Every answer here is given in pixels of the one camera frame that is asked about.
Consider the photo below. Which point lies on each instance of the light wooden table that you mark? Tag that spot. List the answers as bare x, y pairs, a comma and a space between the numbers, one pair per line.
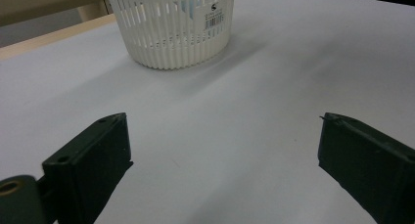
49, 39

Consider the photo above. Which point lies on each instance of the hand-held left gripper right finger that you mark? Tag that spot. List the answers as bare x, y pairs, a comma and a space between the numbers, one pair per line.
372, 171

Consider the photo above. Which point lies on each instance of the light blue hairbrush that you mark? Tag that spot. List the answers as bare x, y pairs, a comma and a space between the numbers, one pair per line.
188, 7

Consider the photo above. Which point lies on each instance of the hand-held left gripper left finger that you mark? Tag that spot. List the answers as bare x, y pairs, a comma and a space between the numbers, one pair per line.
88, 168

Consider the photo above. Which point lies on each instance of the beige wooden desk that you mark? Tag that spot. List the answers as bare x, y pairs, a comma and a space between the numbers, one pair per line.
39, 2

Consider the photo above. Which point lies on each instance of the white slotted plastic basket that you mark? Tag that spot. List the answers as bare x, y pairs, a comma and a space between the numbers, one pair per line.
169, 44

